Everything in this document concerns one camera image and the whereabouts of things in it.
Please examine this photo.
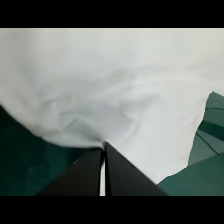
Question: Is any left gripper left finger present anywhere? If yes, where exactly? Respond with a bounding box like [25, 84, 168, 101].
[40, 148, 103, 197]

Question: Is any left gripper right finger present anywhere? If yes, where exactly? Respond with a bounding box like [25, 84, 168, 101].
[105, 141, 168, 197]

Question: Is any white T-shirt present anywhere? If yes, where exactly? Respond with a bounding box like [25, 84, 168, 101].
[0, 27, 224, 197]

